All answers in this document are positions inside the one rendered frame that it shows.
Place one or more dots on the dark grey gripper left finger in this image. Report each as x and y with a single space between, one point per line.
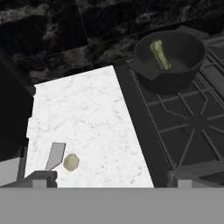
43 178

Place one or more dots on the pale yellow garlic bulb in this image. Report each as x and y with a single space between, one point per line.
71 162

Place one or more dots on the black cooking pot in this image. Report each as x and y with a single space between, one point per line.
178 77

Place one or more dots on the green cucumber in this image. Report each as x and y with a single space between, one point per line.
160 57

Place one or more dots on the grey spatula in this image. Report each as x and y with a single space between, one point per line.
56 154

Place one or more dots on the black hob with grates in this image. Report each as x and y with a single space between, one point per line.
186 122

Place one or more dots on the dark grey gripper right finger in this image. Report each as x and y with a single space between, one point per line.
175 179

